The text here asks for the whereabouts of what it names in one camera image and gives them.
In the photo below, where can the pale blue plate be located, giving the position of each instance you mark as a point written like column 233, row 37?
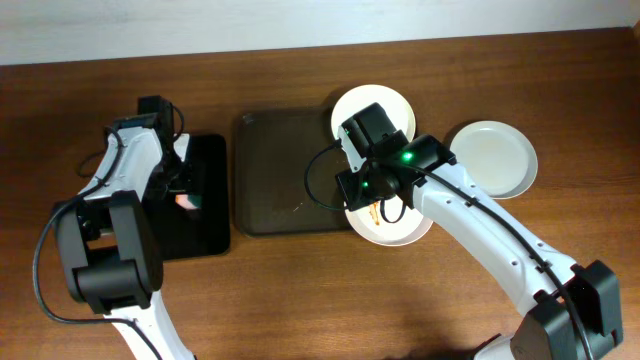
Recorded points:
column 498, row 157

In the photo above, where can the white plate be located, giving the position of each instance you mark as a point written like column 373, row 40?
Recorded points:
column 395, row 230

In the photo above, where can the black rectangular tray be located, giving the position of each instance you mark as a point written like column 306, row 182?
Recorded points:
column 182, row 234

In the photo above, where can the cream plate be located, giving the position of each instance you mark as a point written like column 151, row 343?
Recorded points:
column 397, row 108

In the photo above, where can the brown plastic serving tray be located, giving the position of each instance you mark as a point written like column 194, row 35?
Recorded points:
column 272, row 149

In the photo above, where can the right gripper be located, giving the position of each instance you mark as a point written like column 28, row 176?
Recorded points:
column 351, row 188

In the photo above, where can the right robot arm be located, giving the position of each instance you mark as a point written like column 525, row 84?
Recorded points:
column 568, row 311

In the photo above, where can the green and pink sponge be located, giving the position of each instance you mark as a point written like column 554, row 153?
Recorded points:
column 189, row 201

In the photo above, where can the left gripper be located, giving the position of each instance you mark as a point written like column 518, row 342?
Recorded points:
column 173, row 185

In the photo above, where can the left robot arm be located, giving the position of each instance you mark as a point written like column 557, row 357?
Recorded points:
column 109, row 251

